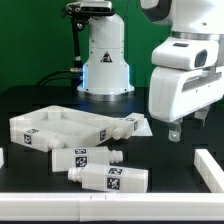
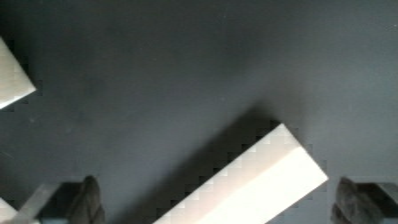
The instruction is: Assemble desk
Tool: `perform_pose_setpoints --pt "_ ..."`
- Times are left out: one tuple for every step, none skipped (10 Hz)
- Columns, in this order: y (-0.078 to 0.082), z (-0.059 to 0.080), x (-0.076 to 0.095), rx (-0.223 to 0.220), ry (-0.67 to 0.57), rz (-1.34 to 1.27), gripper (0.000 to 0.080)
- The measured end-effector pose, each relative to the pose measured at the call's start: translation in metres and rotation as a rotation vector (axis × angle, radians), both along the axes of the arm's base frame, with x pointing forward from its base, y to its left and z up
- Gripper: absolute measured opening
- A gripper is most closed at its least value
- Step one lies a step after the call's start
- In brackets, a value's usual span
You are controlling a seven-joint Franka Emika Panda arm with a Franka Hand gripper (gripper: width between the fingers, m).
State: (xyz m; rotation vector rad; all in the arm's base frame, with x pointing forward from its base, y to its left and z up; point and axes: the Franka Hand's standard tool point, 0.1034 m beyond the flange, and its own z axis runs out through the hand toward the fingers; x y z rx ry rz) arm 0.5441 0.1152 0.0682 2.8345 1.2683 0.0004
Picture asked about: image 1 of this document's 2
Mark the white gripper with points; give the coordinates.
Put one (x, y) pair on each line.
(187, 78)

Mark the white desk top tray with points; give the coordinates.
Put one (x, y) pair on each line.
(76, 128)

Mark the white marker sheet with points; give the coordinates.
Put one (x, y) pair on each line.
(144, 131)

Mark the white front fence bar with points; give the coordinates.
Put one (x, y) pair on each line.
(111, 207)

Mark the black camera on stand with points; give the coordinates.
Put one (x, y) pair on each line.
(89, 8)

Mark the black camera stand pole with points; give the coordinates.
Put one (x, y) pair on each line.
(77, 77)

